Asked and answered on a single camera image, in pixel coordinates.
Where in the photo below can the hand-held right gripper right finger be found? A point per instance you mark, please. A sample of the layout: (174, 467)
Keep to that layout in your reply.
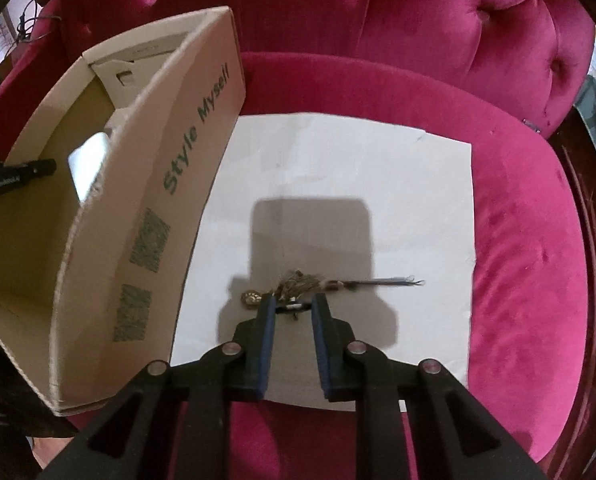
(322, 350)

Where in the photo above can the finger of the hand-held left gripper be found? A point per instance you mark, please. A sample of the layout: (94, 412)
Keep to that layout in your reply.
(17, 174)

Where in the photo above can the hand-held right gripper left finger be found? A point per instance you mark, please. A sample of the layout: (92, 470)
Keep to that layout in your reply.
(267, 350)

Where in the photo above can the cardboard box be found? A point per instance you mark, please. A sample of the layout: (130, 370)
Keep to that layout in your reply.
(187, 160)

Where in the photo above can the grey cardboard sheet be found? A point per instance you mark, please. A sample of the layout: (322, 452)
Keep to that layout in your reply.
(353, 170)

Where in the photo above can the person's black clothing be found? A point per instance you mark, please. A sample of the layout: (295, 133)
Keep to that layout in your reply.
(7, 400)

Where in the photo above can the red tufted velvet sofa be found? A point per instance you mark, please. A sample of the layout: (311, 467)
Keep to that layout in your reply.
(378, 35)

